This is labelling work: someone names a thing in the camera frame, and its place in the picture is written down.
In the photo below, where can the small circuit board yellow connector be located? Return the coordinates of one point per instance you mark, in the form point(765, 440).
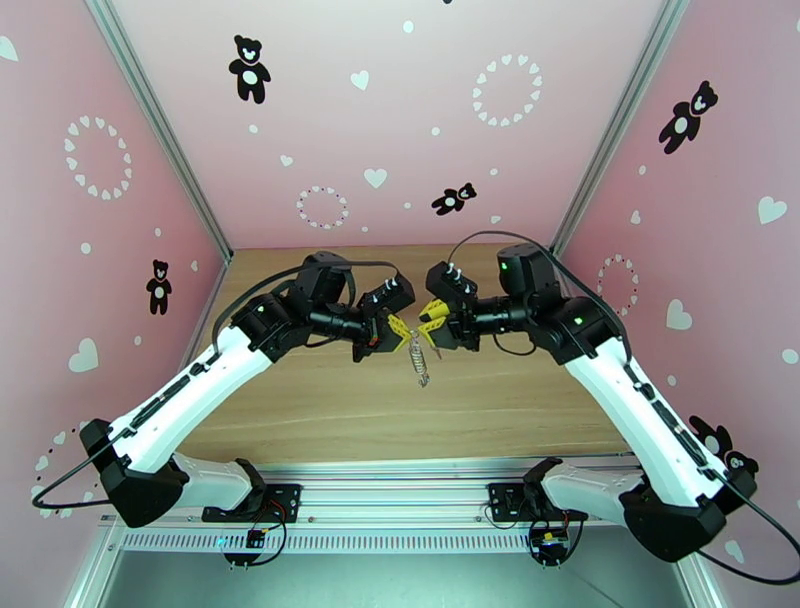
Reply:
point(550, 544)

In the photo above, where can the perforated metal vent strip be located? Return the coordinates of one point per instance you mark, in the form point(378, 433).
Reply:
point(375, 542)

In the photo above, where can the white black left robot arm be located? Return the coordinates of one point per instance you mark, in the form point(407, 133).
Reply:
point(187, 394)

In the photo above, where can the aluminium frame corner post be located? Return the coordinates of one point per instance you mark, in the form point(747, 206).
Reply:
point(617, 125)
point(161, 125)

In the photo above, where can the aluminium table side rail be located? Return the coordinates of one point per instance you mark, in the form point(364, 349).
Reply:
point(213, 294)

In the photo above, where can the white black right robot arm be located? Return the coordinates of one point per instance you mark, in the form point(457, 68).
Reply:
point(637, 412)

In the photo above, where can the grey metal panel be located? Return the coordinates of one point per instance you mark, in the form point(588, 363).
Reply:
point(387, 584)

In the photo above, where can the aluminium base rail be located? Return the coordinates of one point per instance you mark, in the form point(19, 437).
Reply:
point(394, 494)

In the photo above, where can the small black circuit board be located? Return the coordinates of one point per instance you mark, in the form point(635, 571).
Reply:
point(254, 539)

